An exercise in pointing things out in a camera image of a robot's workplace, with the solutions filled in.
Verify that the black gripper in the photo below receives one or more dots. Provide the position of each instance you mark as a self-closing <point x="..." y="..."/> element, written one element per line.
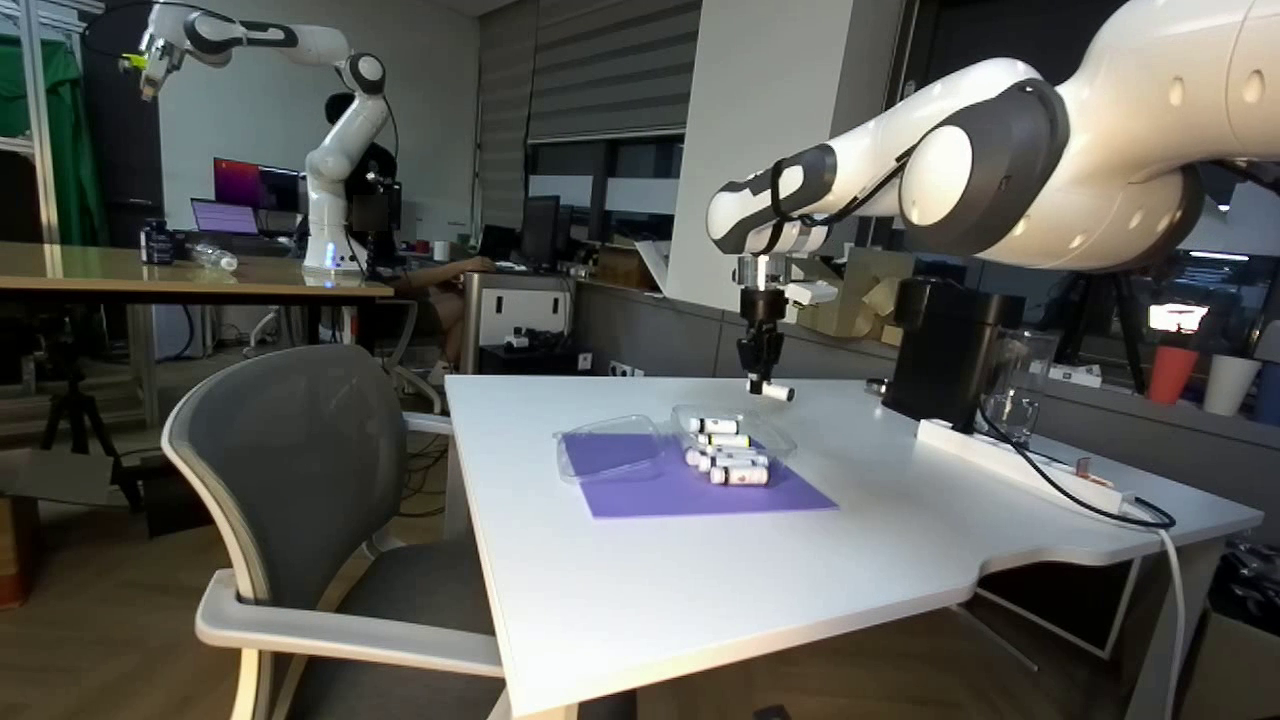
<point x="760" y="302"/>

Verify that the clear plastic lid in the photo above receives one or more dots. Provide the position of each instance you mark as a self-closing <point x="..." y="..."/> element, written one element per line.
<point x="606" y="446"/>

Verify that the black bag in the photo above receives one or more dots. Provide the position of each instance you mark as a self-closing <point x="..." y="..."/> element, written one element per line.
<point x="1235" y="626"/>

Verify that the cardboard box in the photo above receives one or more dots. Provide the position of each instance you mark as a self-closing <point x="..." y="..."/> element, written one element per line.
<point x="854" y="302"/>

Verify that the open laptop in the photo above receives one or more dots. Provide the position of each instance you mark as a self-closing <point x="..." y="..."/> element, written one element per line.
<point x="233" y="222"/>

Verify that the white cylinder with black cap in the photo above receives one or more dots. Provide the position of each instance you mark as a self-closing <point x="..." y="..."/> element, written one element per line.
<point x="726" y="456"/>
<point x="741" y="476"/>
<point x="719" y="424"/>
<point x="774" y="394"/>
<point x="726" y="443"/>

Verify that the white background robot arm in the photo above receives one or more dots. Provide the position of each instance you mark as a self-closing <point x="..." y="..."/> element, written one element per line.
<point x="333" y="163"/>

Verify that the monitor with pink screen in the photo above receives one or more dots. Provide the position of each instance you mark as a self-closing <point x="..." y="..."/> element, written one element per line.
<point x="245" y="181"/>

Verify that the white cup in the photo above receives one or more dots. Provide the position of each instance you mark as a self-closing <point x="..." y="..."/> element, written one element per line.
<point x="1231" y="385"/>

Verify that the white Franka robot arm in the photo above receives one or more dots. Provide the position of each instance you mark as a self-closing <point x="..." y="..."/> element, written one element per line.
<point x="1067" y="146"/>

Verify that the grey window blinds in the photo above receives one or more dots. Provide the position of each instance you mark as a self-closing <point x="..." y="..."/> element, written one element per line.
<point x="602" y="67"/>

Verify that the grey mesh office chair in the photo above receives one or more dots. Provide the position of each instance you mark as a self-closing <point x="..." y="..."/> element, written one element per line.
<point x="300" y="466"/>

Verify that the wooden desk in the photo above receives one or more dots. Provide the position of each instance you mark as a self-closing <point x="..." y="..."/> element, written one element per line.
<point x="135" y="278"/>

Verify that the white computer case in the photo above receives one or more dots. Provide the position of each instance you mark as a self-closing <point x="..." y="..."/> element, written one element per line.
<point x="520" y="313"/>

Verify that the red cup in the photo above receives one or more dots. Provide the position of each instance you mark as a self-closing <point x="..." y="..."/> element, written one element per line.
<point x="1175" y="372"/>

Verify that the green cloth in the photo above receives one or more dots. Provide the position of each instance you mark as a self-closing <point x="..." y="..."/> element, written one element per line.
<point x="47" y="146"/>

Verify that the white power strip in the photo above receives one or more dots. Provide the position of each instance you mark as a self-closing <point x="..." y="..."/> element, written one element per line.
<point x="1052" y="473"/>

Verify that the person in dark shirt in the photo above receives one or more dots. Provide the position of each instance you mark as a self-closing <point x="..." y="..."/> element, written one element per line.
<point x="382" y="201"/>

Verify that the black tripod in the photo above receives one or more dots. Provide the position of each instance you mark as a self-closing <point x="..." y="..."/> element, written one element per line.
<point x="81" y="412"/>

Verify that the purple mat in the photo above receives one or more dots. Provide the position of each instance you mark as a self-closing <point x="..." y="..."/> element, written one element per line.
<point x="664" y="498"/>

